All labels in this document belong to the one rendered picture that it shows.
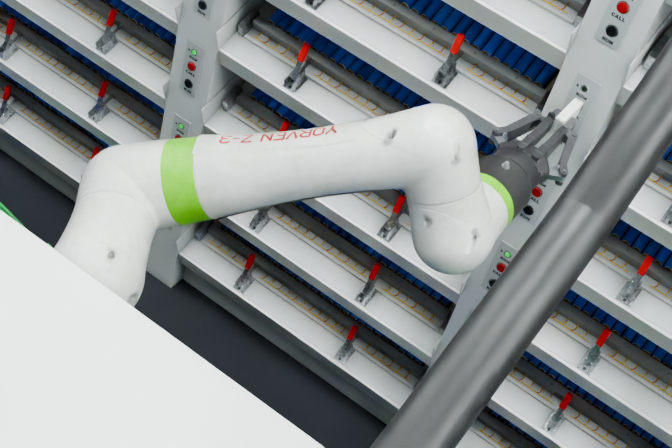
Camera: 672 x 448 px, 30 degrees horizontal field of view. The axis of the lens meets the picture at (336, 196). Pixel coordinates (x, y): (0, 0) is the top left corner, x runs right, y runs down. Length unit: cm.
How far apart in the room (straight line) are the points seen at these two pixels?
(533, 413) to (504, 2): 83
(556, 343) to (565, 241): 179
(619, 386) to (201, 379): 180
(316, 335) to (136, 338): 212
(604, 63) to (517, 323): 145
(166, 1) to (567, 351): 98
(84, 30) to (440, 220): 121
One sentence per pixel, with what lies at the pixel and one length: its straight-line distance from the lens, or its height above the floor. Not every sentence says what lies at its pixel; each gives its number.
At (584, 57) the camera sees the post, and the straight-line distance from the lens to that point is 192.
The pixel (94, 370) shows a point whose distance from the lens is 51.
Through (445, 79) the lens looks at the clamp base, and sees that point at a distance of 207.
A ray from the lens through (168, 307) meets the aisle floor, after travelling 278.
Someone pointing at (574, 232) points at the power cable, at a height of 181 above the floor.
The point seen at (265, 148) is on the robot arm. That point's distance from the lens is 162.
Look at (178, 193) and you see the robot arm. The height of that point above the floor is 97.
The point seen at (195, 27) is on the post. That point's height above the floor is 70.
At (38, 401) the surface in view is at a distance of 50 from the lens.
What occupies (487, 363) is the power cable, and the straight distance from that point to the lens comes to 47.
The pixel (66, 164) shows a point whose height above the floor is 13.
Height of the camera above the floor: 213
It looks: 43 degrees down
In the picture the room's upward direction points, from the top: 17 degrees clockwise
